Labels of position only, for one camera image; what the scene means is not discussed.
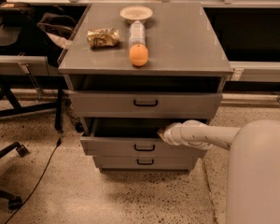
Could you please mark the grey bottom drawer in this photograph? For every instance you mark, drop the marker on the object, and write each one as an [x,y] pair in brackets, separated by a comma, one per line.
[145,163]

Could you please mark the gold foil snack bag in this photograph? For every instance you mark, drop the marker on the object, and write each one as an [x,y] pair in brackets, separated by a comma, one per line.
[102,38]

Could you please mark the grey drawer cabinet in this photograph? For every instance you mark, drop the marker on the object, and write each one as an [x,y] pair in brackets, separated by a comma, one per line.
[184,54]

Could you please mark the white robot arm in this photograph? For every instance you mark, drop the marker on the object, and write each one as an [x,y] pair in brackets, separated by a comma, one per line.
[253,189]

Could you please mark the black box on desk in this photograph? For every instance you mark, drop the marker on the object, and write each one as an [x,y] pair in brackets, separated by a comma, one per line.
[16,13]

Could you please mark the grey drawer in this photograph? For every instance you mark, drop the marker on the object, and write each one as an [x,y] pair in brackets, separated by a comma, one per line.
[152,105]
[145,163]
[132,138]

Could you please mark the black desk with legs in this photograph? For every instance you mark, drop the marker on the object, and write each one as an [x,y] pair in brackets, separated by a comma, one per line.
[29,61]

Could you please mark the white bowl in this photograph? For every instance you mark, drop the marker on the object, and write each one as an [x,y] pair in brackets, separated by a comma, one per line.
[136,13]

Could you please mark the orange fruit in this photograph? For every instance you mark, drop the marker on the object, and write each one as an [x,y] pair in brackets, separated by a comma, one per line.
[138,54]

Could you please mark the clear plastic bottle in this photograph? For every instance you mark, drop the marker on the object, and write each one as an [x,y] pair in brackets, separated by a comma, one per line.
[137,34]

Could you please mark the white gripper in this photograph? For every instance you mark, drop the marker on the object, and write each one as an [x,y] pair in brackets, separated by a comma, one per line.
[172,133]

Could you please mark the dark bag on desk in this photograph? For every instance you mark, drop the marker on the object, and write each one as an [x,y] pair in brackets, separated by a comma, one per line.
[58,28]

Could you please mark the grey top drawer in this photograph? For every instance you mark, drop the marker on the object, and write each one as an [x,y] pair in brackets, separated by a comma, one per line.
[152,105]

